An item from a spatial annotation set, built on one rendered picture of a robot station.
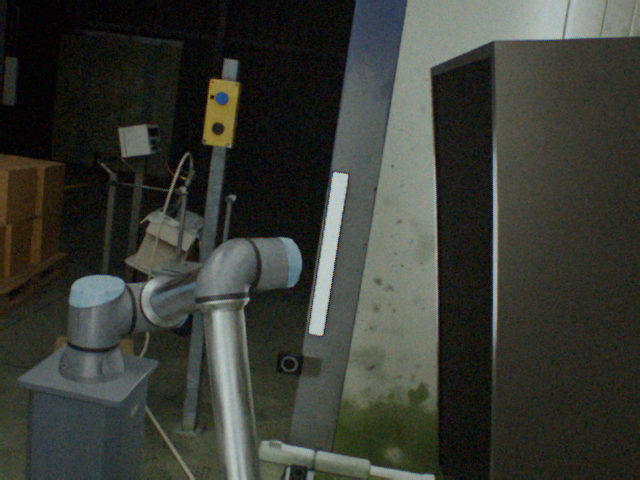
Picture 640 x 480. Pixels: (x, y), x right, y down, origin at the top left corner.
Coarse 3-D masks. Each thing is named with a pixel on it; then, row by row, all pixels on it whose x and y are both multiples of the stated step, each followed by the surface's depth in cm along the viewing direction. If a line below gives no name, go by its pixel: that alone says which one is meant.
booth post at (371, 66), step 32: (384, 0) 212; (352, 32) 215; (384, 32) 214; (352, 64) 217; (384, 64) 216; (352, 96) 219; (384, 96) 218; (352, 128) 221; (384, 128) 220; (352, 160) 223; (352, 192) 225; (352, 224) 227; (352, 256) 229; (352, 288) 231; (352, 320) 234; (320, 352) 237; (320, 384) 239; (320, 416) 242; (320, 448) 244
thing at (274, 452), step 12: (264, 444) 165; (276, 444) 164; (264, 456) 164; (276, 456) 163; (288, 456) 163; (300, 456) 163; (312, 456) 163; (324, 456) 164; (336, 456) 164; (324, 468) 162; (336, 468) 162; (348, 468) 162; (360, 468) 161; (372, 468) 163; (384, 468) 163
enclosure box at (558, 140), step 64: (448, 64) 142; (512, 64) 106; (576, 64) 106; (448, 128) 167; (512, 128) 108; (576, 128) 108; (448, 192) 170; (512, 192) 110; (576, 192) 110; (448, 256) 174; (512, 256) 112; (576, 256) 113; (448, 320) 177; (512, 320) 115; (576, 320) 115; (448, 384) 181; (512, 384) 117; (576, 384) 117; (448, 448) 185; (512, 448) 120; (576, 448) 120
